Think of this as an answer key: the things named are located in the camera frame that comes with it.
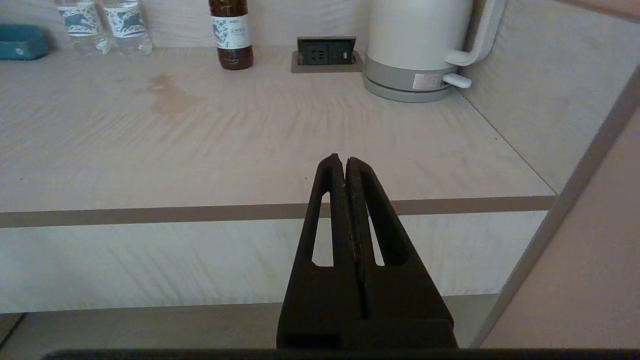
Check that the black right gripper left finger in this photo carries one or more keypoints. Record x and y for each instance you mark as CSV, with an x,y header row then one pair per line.
x,y
320,300

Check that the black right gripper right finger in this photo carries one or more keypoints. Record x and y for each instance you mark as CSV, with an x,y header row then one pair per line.
x,y
400,295

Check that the dark pop-up power socket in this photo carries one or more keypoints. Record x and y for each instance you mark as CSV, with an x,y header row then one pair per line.
x,y
325,53

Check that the cream electric kettle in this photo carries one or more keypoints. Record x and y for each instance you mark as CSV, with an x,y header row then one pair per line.
x,y
415,30

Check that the full dark tea bottle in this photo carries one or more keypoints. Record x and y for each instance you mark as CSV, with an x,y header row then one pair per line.
x,y
232,34

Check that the clear water bottle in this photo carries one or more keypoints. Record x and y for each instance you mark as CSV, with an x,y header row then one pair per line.
x,y
127,22
82,22

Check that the small teal tray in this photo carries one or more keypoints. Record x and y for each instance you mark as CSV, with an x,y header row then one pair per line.
x,y
21,44

